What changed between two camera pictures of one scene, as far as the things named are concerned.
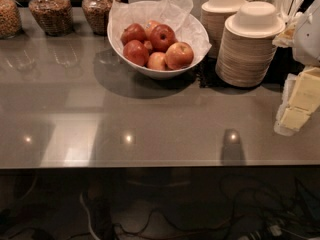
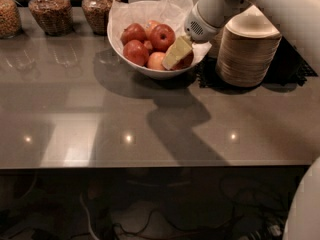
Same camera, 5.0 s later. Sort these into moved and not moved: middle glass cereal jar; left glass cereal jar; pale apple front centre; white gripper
Moved: white gripper
Not moved: pale apple front centre; left glass cereal jar; middle glass cereal jar
